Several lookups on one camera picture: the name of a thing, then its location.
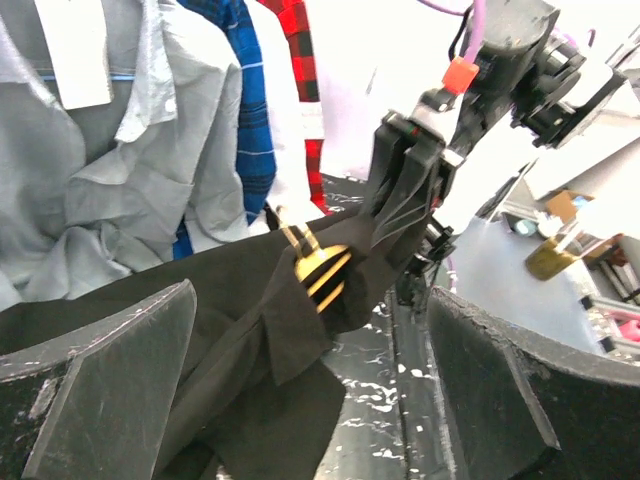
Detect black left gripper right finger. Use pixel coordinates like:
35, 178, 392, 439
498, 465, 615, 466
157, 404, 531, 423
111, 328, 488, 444
426, 288, 639, 479

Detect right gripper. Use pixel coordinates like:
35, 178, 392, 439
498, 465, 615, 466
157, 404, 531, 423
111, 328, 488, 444
355, 112, 459, 280

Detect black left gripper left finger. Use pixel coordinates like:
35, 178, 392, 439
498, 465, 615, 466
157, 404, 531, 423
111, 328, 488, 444
1, 281, 196, 479

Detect yellow clothes hanger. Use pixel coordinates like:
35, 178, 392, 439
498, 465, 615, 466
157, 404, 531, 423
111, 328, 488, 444
275, 206, 352, 313

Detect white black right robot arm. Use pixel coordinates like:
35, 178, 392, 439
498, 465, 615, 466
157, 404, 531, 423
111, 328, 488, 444
362, 1, 625, 281

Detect blue plaid shirt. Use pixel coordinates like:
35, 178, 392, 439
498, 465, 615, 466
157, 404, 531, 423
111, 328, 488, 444
172, 0, 279, 261

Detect red black plaid shirt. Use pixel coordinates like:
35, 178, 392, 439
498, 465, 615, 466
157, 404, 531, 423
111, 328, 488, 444
261, 0, 327, 213

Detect grey shirt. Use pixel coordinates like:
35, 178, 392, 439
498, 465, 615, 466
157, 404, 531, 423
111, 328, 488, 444
1, 1, 249, 308

